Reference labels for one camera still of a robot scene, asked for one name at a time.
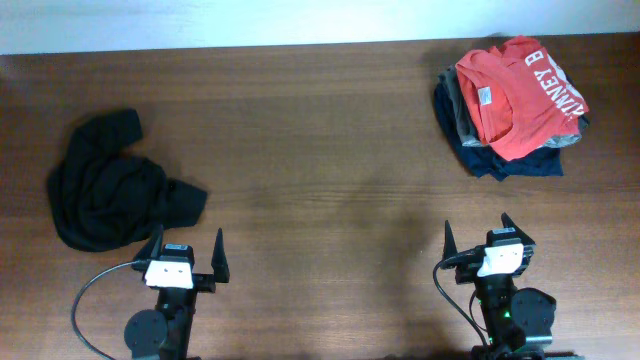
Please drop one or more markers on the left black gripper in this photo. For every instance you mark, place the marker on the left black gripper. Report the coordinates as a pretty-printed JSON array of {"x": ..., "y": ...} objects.
[{"x": 206, "y": 283}]

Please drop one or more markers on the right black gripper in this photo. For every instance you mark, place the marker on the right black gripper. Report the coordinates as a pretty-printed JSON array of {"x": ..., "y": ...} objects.
[{"x": 507, "y": 226}]

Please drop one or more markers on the black polo shirt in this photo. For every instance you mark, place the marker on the black polo shirt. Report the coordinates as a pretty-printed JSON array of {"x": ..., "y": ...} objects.
[{"x": 103, "y": 199}]

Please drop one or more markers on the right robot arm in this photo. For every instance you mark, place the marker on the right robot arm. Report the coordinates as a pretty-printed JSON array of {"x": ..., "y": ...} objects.
[{"x": 517, "y": 321}]

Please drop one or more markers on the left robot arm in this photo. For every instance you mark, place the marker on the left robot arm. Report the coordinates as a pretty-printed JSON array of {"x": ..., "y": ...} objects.
[{"x": 163, "y": 332}]

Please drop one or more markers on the navy folded shirt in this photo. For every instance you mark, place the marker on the navy folded shirt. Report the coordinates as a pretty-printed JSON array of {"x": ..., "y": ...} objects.
[{"x": 480, "y": 161}]

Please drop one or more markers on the grey folded shirt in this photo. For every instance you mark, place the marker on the grey folded shirt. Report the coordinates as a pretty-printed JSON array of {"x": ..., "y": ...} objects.
[{"x": 467, "y": 131}]

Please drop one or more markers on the red folded t-shirt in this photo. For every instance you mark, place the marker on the red folded t-shirt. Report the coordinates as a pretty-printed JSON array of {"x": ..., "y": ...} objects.
[{"x": 518, "y": 97}]

